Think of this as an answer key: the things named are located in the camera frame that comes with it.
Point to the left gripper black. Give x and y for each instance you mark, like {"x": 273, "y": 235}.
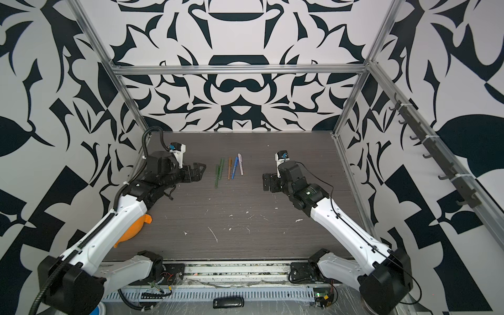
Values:
{"x": 197, "y": 174}

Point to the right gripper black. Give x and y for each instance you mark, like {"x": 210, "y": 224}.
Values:
{"x": 273, "y": 183}

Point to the green pen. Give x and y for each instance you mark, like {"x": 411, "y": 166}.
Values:
{"x": 221, "y": 167}
{"x": 217, "y": 171}

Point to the orange brown pen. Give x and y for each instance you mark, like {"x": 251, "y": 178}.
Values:
{"x": 230, "y": 164}

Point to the blue pen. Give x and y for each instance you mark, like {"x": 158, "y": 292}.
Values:
{"x": 235, "y": 165}

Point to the pink fountain pen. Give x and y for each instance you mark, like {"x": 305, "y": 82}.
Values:
{"x": 240, "y": 163}

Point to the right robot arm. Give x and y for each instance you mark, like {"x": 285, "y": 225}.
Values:
{"x": 382, "y": 276}

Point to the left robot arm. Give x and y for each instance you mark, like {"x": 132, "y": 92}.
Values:
{"x": 74, "y": 282}

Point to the orange shark plush toy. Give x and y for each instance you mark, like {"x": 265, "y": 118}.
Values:
{"x": 134, "y": 229}

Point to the black rectangular device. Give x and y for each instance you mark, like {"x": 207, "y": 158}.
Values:
{"x": 228, "y": 302}

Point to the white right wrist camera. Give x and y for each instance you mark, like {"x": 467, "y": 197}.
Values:
{"x": 281, "y": 157}

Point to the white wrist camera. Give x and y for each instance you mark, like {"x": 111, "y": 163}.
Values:
{"x": 281, "y": 157}
{"x": 178, "y": 150}

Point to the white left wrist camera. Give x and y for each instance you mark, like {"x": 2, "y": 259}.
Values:
{"x": 178, "y": 150}

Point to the wall hook rail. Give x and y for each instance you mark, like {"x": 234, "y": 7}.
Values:
{"x": 438, "y": 151}

